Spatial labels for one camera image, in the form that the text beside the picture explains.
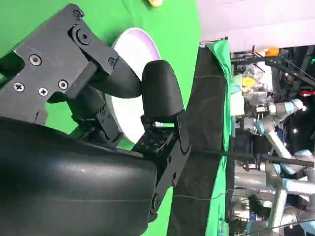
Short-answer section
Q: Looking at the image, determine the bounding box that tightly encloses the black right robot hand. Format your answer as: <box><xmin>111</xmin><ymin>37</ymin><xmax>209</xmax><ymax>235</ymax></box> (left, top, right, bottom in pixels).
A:
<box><xmin>0</xmin><ymin>2</ymin><xmax>192</xmax><ymax>236</ymax></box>

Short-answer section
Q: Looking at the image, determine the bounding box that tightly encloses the lilac plate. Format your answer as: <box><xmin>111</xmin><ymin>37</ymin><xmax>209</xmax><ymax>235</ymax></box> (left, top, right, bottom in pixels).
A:
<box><xmin>104</xmin><ymin>27</ymin><xmax>178</xmax><ymax>145</ymax></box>

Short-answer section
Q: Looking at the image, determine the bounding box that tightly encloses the black backdrop curtain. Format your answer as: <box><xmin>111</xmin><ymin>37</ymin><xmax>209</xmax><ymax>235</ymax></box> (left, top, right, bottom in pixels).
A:
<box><xmin>167</xmin><ymin>45</ymin><xmax>232</xmax><ymax>236</ymax></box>

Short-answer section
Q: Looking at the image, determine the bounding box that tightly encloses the green table cloth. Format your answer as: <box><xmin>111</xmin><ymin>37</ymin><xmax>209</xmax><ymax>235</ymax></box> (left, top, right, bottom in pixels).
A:
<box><xmin>0</xmin><ymin>0</ymin><xmax>233</xmax><ymax>236</ymax></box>

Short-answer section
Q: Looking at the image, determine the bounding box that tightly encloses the black rod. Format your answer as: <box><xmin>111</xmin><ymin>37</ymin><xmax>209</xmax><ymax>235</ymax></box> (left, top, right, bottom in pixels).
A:
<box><xmin>194</xmin><ymin>149</ymin><xmax>315</xmax><ymax>168</ymax></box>

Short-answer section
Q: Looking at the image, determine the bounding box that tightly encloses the orange box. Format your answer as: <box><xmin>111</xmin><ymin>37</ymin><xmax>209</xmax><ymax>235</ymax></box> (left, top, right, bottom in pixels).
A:
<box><xmin>265</xmin><ymin>47</ymin><xmax>280</xmax><ymax>59</ymax></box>

